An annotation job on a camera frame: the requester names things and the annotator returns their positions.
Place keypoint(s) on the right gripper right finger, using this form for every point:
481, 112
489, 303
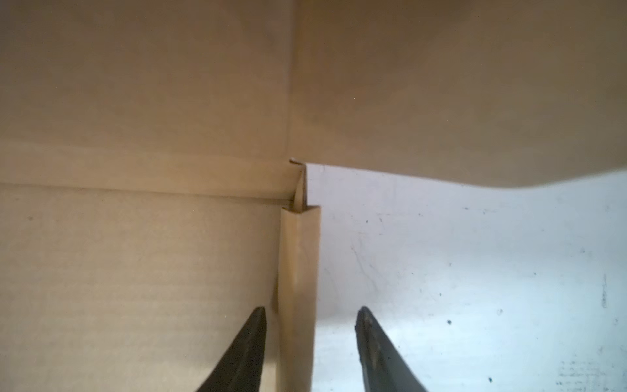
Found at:
383, 367

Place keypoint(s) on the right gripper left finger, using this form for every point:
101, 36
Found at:
241, 366

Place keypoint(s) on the brown cardboard box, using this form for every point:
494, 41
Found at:
457, 167

